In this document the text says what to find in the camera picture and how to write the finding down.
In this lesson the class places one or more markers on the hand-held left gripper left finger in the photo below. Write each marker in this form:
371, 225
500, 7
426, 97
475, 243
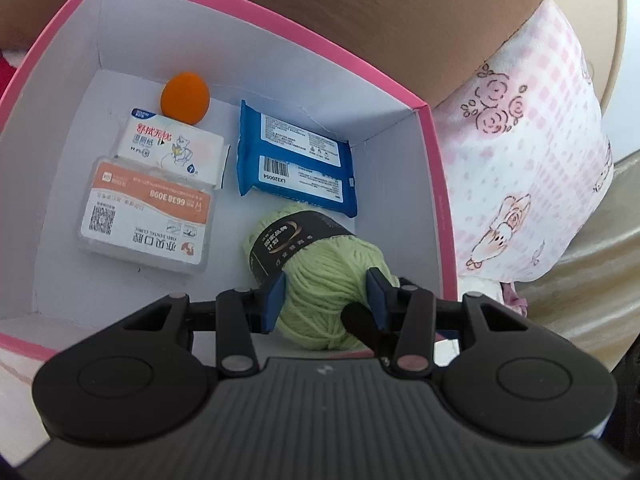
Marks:
276, 305

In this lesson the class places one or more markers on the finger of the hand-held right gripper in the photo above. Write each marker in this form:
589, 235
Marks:
360, 322

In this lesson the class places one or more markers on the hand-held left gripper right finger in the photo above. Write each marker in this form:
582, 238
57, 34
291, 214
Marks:
375, 300

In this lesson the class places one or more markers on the green yarn ball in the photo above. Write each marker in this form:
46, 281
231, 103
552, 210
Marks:
320, 280

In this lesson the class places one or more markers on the blue wet wipes packet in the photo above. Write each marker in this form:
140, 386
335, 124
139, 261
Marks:
295, 160

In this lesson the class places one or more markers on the clear plastic case orange label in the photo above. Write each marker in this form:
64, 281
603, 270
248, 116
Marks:
150, 220

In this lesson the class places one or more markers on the white tissue packet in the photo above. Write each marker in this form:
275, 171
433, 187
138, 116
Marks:
170, 147

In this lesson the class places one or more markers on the orange makeup sponge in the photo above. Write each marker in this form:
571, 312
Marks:
184, 99

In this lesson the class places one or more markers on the pink cardboard box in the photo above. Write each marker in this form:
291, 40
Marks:
150, 35

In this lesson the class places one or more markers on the pink checked pillow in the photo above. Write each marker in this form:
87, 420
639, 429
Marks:
525, 160

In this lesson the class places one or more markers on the brown pillow with cloud embroidery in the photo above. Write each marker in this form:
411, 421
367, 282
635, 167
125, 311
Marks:
450, 35

